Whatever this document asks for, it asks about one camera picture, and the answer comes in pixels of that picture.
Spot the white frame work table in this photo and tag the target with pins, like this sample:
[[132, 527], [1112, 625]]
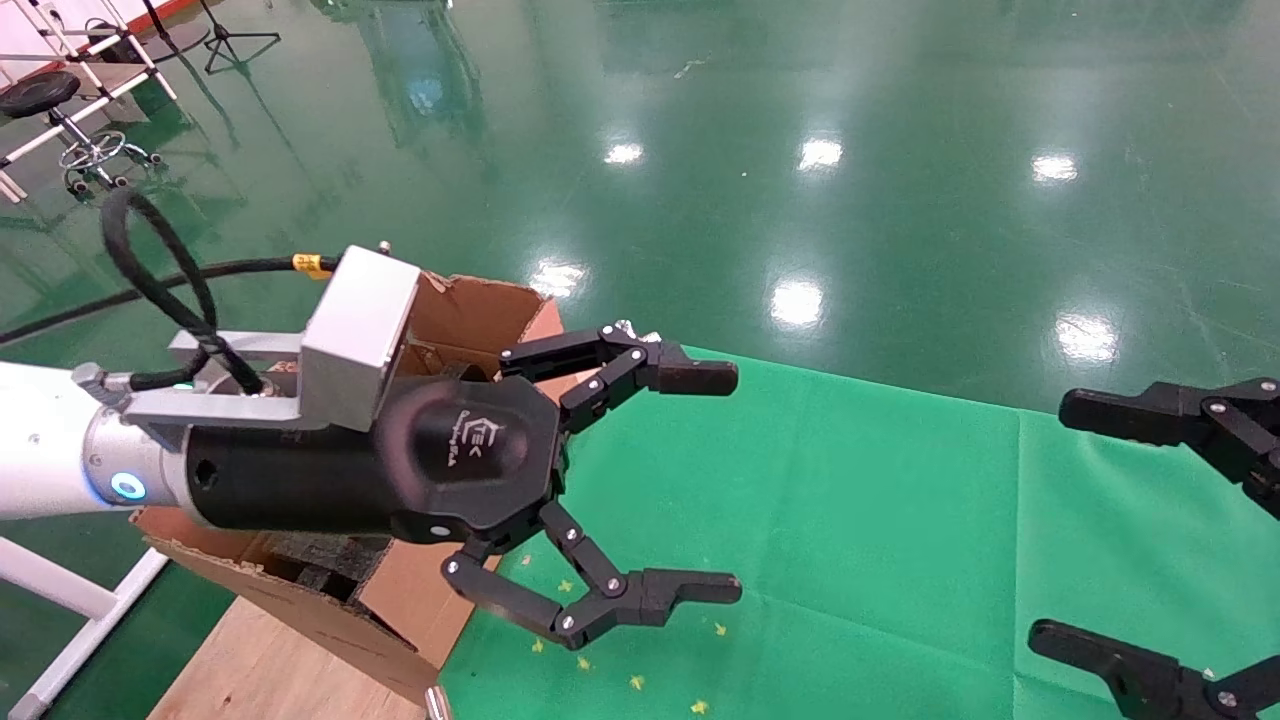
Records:
[[110, 80]]

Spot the black tripod microphone stand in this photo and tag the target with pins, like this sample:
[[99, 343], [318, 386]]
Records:
[[240, 40]]

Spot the green table cloth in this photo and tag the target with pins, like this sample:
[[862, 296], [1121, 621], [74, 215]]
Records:
[[850, 520]]

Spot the large open cardboard carton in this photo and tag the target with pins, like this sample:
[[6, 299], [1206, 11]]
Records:
[[470, 310]]

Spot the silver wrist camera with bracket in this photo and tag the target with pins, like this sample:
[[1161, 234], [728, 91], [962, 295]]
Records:
[[355, 330]]

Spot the black curved stand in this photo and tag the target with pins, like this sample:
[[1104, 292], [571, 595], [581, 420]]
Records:
[[178, 42]]

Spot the black round swivel stool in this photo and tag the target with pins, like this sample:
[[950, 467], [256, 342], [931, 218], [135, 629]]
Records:
[[38, 92]]

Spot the black foam block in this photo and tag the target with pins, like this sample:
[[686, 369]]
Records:
[[320, 560]]

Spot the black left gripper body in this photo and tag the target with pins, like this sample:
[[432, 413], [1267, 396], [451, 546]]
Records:
[[450, 460]]

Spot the silver metal clamp clip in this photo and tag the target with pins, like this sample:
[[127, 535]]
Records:
[[625, 327], [437, 703]]

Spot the white standing desk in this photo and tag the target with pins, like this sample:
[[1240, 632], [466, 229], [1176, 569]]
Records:
[[50, 585]]

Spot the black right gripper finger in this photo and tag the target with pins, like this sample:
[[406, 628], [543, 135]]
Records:
[[1160, 690], [1220, 425]]

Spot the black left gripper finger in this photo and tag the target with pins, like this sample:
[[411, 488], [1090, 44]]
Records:
[[660, 590], [665, 375]]

